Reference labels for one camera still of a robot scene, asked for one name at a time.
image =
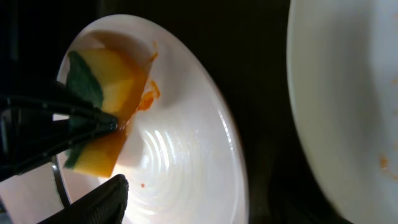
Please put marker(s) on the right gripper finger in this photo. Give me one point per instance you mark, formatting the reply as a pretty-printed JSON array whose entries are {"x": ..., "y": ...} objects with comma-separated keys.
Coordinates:
[{"x": 105, "y": 204}]

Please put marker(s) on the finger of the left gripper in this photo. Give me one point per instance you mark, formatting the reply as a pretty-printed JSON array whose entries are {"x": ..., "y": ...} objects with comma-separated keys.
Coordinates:
[{"x": 40, "y": 120}]

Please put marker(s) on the green and yellow sponge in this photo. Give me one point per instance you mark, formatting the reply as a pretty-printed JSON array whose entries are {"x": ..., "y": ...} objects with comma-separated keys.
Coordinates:
[{"x": 113, "y": 83}]

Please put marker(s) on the white plate with sauce streak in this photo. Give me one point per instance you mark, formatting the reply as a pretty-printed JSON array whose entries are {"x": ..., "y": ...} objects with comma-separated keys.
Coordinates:
[{"x": 183, "y": 158}]

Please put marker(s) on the dark brown serving tray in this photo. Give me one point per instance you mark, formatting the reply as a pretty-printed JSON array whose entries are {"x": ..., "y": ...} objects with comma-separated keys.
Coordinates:
[{"x": 242, "y": 44}]

